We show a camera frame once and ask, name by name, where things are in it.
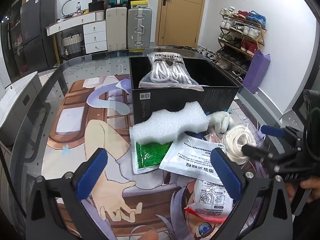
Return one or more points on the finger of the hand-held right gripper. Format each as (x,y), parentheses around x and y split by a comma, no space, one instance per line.
(272,130)
(255,151)

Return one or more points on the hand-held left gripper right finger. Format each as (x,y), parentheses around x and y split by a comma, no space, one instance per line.
(225,173)

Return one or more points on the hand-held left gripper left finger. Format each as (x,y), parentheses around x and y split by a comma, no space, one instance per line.
(92,173)

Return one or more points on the white packet with red zip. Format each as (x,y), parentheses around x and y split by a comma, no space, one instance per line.
(212,200)

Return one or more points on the white printed foil pouch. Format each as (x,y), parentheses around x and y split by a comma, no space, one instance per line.
(190,157)

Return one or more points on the white and blue plush toy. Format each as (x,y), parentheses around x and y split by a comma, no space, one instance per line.
(220,121)

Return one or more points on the green gel pack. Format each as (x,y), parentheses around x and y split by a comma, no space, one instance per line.
(147,155)

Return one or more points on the white foam block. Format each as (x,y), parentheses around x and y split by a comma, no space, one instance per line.
(170,125)

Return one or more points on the black cardboard box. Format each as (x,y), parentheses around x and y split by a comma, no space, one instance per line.
(175,97)

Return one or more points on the bag of white shoelaces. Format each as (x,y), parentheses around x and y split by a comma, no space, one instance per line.
(167,70)

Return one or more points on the person's right hand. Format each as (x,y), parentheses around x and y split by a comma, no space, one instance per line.
(315,190)

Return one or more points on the person's left hand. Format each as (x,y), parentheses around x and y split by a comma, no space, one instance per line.
(147,236)

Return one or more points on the printed cartoon desk mat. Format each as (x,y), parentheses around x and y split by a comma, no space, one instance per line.
(75,120)

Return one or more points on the purple bag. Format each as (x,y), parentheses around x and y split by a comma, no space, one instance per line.
(257,72)

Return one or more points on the wooden shoe rack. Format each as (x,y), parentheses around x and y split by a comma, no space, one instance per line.
(261,33)

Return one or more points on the black and white sneakers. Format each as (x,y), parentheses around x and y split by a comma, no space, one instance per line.
(208,53)

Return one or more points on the grey low cabinet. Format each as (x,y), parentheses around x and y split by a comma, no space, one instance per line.
(20,100)

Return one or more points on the collection of shoes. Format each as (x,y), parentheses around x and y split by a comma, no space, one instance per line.
(246,30)

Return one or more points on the black white striped rug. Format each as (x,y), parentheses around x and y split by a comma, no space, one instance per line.
(48,72)

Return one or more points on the dark sandals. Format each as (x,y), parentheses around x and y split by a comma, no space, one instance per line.
(185,48)

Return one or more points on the wicker basket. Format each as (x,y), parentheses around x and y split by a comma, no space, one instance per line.
(72,43)

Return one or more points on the white desk with drawers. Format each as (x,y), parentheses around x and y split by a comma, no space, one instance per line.
(95,33)

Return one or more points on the wooden door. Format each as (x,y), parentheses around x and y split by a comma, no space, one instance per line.
(182,17)

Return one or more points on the beige suitcase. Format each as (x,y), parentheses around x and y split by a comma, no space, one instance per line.
(116,30)

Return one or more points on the silver suitcase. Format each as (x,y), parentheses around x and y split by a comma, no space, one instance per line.
(138,30)

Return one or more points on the dark glass display cabinet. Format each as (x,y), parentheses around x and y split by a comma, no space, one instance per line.
(12,42)

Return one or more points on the black refrigerator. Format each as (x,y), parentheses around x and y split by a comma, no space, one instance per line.
(37,30)

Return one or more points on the clear water bottle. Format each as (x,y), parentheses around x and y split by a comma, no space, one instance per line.
(79,8)

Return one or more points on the black fabric bag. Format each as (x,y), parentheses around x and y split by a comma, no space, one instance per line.
(96,6)

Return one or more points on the yellow and black shoe box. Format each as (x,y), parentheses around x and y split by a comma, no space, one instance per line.
(139,4)

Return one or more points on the grey oval tube frame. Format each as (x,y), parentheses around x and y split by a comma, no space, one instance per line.
(65,2)

